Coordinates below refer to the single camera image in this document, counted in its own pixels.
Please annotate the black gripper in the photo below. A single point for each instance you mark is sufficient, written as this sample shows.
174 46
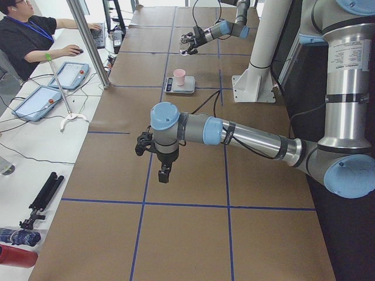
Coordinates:
166 158
198 34

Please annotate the clear glass sauce bottle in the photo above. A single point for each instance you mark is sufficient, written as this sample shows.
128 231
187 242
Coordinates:
183 48

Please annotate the pink paper cup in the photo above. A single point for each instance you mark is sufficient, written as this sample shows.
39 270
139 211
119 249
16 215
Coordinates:
179 76

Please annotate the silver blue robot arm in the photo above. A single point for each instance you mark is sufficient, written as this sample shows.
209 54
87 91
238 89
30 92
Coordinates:
327 100
222 29

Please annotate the silver digital kitchen scale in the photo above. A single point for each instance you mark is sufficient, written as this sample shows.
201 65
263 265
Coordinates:
171 87

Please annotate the person's left hand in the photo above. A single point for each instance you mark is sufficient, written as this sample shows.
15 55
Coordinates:
94 26

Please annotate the person's right hand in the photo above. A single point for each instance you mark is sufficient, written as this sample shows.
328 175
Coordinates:
70 50

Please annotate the black box with label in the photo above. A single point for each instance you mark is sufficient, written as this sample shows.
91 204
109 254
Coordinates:
117 40

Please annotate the orange black connector strip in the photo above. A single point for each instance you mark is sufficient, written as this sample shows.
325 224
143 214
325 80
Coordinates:
110 62

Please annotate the black computer keyboard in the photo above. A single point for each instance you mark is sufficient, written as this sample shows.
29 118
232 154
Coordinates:
98 36

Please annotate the metal rod white claw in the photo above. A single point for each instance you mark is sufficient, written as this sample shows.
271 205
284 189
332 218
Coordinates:
70 116

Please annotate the black folded tripod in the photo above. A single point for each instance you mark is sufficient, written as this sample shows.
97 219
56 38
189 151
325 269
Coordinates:
42 200

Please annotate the far blue teach pendant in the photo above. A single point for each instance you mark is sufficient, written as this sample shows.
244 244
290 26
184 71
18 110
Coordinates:
72 74

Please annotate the blue teach pendant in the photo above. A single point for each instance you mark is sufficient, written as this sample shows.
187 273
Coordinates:
72 74
37 104

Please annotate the near blue teach pendant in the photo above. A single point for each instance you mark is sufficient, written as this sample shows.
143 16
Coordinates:
37 104

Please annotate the blue folded umbrella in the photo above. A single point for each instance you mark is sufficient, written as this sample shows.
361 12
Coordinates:
22 237

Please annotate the clear grey drinking bottle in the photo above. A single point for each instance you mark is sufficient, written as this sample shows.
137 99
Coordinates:
6 167

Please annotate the person in black shirt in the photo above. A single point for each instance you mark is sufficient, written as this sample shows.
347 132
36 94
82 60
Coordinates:
26 37

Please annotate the red water bottle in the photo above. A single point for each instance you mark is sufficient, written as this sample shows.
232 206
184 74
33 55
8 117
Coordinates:
12 256

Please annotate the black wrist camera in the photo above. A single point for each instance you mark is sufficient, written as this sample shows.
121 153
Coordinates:
145 142

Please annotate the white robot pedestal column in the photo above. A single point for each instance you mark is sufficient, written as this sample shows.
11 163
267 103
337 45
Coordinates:
255 84

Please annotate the aluminium frame post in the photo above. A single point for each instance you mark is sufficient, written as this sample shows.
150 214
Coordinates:
84 30

